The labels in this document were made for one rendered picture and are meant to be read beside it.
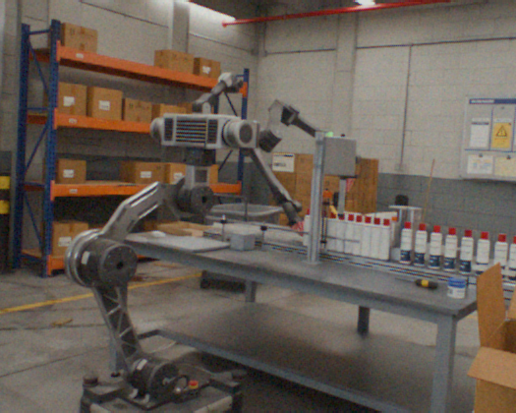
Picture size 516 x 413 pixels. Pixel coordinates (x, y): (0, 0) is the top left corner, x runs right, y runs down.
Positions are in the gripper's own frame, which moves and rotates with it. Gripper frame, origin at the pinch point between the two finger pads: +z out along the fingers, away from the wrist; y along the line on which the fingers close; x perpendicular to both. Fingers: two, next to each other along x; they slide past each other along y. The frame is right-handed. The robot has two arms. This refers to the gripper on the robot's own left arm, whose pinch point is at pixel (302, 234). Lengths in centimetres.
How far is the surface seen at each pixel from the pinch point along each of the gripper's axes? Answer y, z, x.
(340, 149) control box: -12, -20, -51
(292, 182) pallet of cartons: 292, -146, 164
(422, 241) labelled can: -2, 39, -59
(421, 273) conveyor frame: -5, 52, -51
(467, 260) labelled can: -2, 58, -73
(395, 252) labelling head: 3, 36, -42
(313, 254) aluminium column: -16.6, 16.4, -10.7
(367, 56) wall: 445, -281, 47
